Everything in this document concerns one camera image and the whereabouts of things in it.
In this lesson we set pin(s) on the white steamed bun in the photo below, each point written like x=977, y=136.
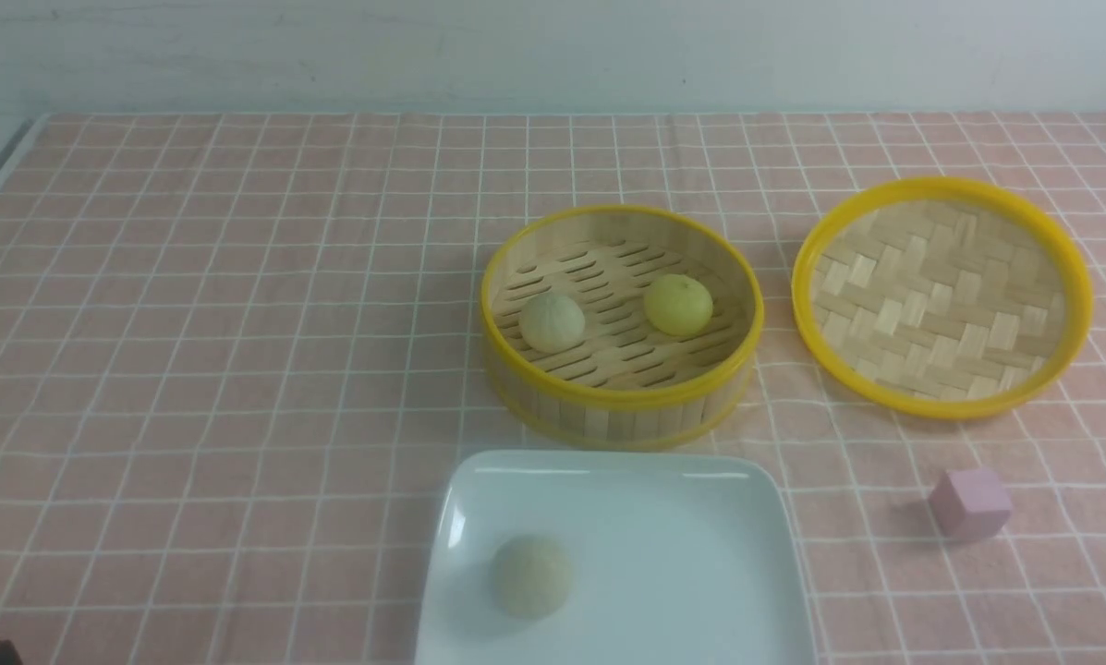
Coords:
x=551, y=323

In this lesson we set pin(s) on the yellow steamed bun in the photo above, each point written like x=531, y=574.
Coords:
x=678, y=305

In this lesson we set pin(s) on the beige steamed bun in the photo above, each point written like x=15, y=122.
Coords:
x=531, y=577

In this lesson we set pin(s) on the white square plate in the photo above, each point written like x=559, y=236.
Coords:
x=675, y=559

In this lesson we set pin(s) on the yellow bamboo steamer basket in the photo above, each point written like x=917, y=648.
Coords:
x=625, y=386

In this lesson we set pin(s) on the pink checkered tablecloth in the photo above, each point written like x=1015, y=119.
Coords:
x=240, y=358

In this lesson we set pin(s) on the yellow bamboo steamer lid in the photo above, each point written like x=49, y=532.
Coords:
x=942, y=297

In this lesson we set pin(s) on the pink cube block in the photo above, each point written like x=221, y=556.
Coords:
x=970, y=504

